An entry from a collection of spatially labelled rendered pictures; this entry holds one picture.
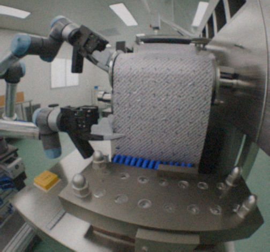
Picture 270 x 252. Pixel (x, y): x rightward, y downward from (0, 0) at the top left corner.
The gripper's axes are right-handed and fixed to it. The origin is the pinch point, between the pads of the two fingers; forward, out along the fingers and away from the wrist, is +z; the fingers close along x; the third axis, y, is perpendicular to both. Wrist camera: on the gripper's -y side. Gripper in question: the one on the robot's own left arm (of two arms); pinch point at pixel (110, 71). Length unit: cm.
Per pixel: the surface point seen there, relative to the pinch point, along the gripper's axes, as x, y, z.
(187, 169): -12.8, -1.2, 32.4
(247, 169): 5, 9, 65
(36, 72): 209, -194, -295
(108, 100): 0.1, -7.4, 5.1
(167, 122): -7.9, 2.2, 21.9
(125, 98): -8.0, -0.5, 10.6
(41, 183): -21.0, -37.5, 7.4
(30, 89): 186, -232, -264
